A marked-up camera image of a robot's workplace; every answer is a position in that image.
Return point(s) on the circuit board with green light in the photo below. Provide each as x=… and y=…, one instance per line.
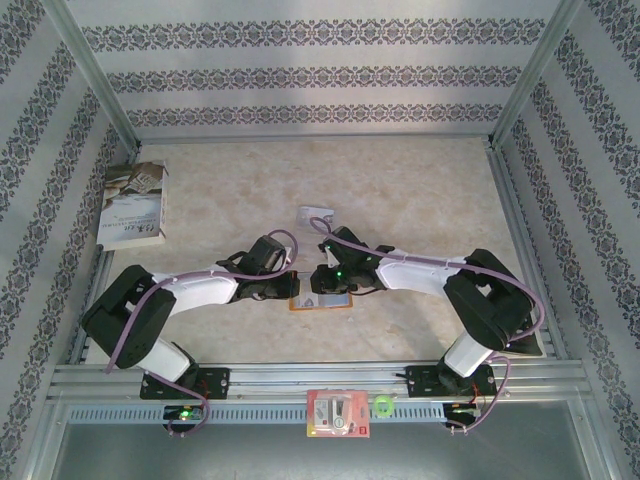
x=185, y=413

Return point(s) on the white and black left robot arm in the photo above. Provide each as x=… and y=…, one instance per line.
x=200, y=295

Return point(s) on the small circuit board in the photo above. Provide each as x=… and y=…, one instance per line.
x=462, y=411

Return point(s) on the orange and blue card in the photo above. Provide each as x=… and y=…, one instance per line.
x=325, y=301

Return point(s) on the aluminium frame post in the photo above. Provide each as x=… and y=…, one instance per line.
x=90, y=70
x=535, y=70

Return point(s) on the red blister pack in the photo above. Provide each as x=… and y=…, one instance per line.
x=337, y=412

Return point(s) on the black calculator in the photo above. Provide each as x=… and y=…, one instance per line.
x=530, y=350

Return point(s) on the paperback book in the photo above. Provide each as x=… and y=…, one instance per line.
x=132, y=210

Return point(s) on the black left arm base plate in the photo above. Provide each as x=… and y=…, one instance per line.
x=220, y=382

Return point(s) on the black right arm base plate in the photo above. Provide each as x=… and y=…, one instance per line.
x=420, y=380

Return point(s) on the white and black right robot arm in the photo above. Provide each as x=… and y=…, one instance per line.
x=415, y=275

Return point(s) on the aluminium mounting rail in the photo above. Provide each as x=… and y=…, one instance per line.
x=310, y=375

